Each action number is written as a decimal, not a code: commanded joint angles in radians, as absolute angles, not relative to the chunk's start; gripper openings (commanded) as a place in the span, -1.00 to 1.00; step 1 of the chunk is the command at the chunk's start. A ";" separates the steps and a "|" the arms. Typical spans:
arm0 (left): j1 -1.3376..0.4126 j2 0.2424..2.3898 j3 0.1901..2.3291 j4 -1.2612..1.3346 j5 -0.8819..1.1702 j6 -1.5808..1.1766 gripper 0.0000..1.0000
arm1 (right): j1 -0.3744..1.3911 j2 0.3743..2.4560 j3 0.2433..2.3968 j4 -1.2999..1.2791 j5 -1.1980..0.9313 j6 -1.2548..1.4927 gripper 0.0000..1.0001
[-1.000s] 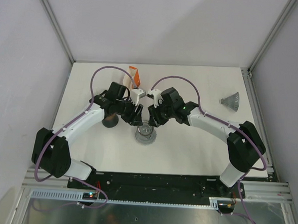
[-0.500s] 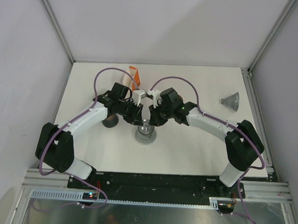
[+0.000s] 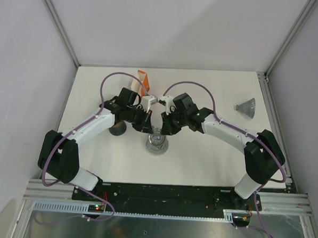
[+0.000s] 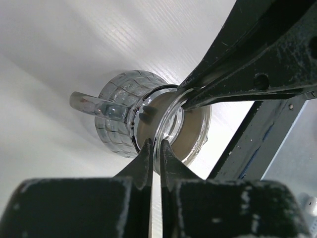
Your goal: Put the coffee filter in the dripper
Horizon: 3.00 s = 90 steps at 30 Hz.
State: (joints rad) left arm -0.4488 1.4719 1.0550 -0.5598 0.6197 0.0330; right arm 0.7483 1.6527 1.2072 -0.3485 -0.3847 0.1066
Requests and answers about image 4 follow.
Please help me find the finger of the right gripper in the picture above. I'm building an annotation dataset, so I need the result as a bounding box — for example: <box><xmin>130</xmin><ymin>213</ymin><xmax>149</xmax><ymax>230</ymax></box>
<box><xmin>179</xmin><ymin>0</ymin><xmax>317</xmax><ymax>91</ymax></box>
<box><xmin>183</xmin><ymin>14</ymin><xmax>317</xmax><ymax>110</ymax></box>

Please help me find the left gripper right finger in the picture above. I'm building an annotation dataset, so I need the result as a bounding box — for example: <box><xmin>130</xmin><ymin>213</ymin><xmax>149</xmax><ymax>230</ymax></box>
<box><xmin>160</xmin><ymin>140</ymin><xmax>311</xmax><ymax>238</ymax></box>

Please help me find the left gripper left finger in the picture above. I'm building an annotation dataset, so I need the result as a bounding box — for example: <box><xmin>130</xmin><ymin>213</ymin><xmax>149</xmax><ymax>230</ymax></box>
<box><xmin>0</xmin><ymin>139</ymin><xmax>153</xmax><ymax>238</ymax></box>

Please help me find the clear glass dripper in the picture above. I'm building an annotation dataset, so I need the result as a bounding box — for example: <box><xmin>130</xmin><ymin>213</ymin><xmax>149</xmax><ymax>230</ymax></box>
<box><xmin>69</xmin><ymin>70</ymin><xmax>177</xmax><ymax>158</ymax></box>

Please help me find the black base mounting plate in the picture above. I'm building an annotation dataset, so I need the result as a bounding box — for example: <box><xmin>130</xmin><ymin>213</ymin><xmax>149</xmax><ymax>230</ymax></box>
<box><xmin>208</xmin><ymin>96</ymin><xmax>307</xmax><ymax>180</ymax></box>

